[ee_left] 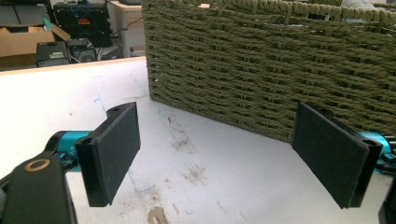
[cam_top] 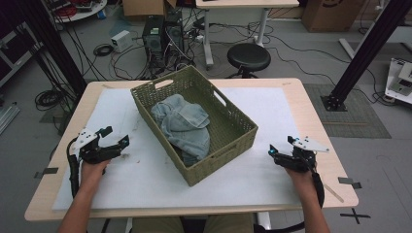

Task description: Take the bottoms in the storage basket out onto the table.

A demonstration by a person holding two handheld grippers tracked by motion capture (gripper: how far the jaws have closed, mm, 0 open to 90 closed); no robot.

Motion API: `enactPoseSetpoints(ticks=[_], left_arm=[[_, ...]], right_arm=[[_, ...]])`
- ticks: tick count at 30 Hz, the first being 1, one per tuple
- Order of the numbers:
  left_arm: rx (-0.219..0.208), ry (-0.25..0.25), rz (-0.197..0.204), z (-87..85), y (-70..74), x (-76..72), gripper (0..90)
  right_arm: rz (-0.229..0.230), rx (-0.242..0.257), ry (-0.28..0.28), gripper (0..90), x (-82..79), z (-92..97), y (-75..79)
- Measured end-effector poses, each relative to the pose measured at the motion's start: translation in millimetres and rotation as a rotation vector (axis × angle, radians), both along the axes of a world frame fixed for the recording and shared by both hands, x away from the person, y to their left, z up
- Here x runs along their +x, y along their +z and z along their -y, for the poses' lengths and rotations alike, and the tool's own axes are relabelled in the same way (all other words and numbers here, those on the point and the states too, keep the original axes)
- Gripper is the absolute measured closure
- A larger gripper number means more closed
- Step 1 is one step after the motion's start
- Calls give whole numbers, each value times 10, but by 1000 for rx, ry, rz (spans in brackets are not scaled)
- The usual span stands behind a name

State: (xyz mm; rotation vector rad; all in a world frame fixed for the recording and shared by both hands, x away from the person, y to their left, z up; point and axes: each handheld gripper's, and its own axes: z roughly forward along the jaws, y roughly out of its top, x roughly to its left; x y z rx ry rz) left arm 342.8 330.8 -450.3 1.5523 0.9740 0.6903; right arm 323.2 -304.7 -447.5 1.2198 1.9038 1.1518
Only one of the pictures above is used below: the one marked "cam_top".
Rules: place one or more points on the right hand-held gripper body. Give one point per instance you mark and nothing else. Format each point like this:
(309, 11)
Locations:
(302, 157)

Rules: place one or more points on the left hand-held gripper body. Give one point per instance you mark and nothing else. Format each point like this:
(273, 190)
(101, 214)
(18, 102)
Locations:
(85, 139)

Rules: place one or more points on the green woven basket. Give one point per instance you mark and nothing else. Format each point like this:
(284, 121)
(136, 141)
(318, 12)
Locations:
(233, 129)

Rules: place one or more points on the light blue denim shorts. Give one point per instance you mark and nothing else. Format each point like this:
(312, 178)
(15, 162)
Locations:
(184, 126)

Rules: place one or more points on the person's right hand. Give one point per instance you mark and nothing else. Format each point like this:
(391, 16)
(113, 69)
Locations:
(301, 181)

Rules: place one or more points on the person's left hand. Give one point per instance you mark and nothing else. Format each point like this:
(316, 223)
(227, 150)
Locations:
(94, 174)

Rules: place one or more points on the light wooden table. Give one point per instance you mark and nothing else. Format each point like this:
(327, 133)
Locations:
(317, 129)

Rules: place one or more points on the thin wooden stick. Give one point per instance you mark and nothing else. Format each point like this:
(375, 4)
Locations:
(334, 193)

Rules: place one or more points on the black tape strip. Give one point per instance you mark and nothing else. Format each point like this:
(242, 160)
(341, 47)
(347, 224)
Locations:
(348, 182)
(47, 171)

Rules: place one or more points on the white foam mat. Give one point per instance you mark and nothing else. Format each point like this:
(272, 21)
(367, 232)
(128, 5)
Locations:
(155, 187)

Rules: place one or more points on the grey floor mat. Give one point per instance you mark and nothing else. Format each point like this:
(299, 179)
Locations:
(353, 116)

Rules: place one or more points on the black tape cross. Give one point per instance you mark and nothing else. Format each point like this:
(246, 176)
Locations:
(355, 216)

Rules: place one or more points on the silver metal rails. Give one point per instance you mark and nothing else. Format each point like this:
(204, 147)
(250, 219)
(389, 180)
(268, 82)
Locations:
(7, 118)

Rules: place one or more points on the person's khaki trousers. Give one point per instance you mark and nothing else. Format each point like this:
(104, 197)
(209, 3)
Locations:
(152, 225)

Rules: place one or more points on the white box device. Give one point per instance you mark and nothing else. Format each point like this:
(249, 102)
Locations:
(121, 40)

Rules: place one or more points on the black round stool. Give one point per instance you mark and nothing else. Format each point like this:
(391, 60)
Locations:
(248, 56)

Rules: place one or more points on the black computer tower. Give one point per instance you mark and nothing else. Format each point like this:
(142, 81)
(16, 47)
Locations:
(153, 39)

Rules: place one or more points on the grey metal rack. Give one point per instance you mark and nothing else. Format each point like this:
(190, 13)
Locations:
(16, 55)

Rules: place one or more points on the open-sided computer tower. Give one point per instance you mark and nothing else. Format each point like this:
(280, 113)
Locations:
(175, 35)

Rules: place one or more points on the round white table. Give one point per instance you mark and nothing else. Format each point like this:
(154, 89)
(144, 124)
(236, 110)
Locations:
(94, 11)

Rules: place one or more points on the white machine housing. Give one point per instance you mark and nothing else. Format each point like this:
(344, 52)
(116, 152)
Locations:
(400, 81)

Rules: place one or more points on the small cardboard box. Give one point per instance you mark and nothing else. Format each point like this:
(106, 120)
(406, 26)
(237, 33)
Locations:
(142, 8)

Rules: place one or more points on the large cardboard box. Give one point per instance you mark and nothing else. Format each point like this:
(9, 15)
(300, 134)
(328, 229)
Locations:
(330, 16)

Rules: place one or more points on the white-legged wooden desk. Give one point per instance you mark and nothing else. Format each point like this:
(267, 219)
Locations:
(246, 3)

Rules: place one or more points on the black metal frame post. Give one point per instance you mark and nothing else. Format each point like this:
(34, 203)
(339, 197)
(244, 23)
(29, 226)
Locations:
(366, 51)
(55, 45)

